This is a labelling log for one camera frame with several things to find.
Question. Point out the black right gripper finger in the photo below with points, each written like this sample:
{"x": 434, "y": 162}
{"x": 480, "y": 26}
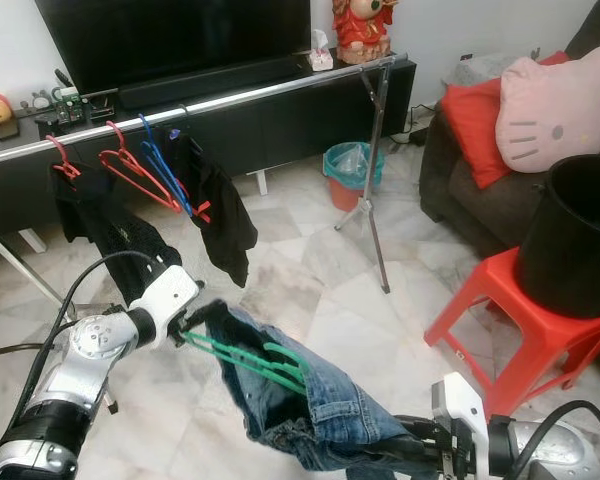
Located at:
{"x": 410, "y": 457}
{"x": 402, "y": 430}

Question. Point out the green plastic hanger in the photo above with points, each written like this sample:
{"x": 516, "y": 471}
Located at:
{"x": 240, "y": 358}

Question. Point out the blue denim jeans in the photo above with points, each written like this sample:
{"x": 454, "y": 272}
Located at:
{"x": 340, "y": 420}

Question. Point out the blue plastic hanger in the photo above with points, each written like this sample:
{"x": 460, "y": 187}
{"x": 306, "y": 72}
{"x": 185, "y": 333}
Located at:
{"x": 168, "y": 178}

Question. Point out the red plastic hanger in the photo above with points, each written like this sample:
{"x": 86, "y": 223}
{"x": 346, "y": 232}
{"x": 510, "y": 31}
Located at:
{"x": 68, "y": 168}
{"x": 143, "y": 180}

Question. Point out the black shorts red trim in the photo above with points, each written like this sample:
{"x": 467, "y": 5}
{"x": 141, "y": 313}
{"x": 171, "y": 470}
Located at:
{"x": 220, "y": 220}

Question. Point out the dark navy printed t-shirt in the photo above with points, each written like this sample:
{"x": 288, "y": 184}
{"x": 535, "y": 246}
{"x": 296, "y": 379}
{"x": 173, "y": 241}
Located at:
{"x": 110, "y": 230}

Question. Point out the red plastic stool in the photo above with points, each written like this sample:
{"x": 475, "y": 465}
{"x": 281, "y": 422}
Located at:
{"x": 540, "y": 320}

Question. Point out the black TV cabinet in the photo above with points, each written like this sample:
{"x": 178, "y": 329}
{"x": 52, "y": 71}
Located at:
{"x": 280, "y": 130}

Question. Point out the orange bin green bag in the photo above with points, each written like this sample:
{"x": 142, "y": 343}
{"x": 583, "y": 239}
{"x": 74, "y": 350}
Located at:
{"x": 352, "y": 170}

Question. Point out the dark grey sofa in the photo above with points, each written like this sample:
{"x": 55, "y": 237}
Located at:
{"x": 480, "y": 220}

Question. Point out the black plastic bucket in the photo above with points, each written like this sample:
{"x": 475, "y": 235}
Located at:
{"x": 570, "y": 250}

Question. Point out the black soundbar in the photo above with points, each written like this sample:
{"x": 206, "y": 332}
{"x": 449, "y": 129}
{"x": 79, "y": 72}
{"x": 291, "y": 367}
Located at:
{"x": 210, "y": 85}

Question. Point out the green circuit board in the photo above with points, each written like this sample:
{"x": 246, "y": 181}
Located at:
{"x": 70, "y": 100}

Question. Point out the black flat television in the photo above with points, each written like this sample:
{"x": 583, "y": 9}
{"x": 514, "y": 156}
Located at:
{"x": 170, "y": 40}

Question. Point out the white tissue box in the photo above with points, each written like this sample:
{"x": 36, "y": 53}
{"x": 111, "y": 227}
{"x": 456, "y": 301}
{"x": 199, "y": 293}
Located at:
{"x": 321, "y": 58}

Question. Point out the red cushion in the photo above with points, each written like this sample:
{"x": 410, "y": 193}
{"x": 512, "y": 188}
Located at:
{"x": 475, "y": 130}

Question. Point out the pink cat face cushion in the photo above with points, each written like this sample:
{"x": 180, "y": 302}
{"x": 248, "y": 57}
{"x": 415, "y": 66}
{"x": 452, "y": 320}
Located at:
{"x": 560, "y": 110}

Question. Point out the red figurine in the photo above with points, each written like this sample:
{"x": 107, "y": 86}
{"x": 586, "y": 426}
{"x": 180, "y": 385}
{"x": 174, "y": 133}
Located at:
{"x": 362, "y": 30}

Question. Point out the grey marble side table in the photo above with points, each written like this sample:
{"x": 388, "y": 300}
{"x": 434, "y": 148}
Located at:
{"x": 480, "y": 70}

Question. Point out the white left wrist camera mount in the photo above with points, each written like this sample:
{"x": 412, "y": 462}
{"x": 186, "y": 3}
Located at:
{"x": 165, "y": 295}

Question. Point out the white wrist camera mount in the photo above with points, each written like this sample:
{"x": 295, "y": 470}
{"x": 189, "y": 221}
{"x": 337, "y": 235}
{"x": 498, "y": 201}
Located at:
{"x": 165, "y": 295}
{"x": 460, "y": 405}

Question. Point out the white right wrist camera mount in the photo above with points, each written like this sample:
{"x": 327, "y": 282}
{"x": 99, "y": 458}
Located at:
{"x": 460, "y": 405}

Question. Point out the silver clothes rack rail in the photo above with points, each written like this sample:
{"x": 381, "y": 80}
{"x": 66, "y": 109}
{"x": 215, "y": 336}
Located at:
{"x": 230, "y": 99}

